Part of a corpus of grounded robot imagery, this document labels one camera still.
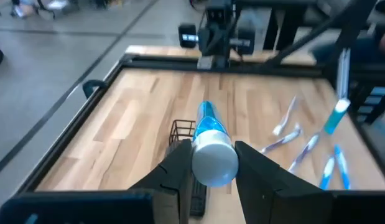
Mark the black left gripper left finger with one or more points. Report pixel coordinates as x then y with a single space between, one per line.
167 186

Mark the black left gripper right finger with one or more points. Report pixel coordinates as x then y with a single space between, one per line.
273 193

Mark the purple toothbrush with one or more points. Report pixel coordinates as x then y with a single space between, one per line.
305 151

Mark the blue toothpaste tube white cap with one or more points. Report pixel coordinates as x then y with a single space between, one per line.
214 155

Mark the blue toothbrush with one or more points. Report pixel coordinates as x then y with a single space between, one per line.
342 168
327 172

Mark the white toothbrush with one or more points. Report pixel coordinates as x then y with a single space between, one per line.
285 116

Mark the teal toothpaste tube white cap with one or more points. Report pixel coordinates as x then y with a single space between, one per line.
333 119

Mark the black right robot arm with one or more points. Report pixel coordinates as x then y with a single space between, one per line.
218 12

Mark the black table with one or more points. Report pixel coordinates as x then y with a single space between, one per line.
285 25

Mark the black table clamp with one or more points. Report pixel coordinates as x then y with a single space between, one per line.
88 88

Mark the black control box blue lights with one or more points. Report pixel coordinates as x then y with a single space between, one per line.
371 102

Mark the person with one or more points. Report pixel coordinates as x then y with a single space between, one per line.
350 51

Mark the black aluminium table frame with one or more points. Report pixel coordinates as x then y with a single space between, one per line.
242 67

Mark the silver frame bracket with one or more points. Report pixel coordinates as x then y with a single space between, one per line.
343 74

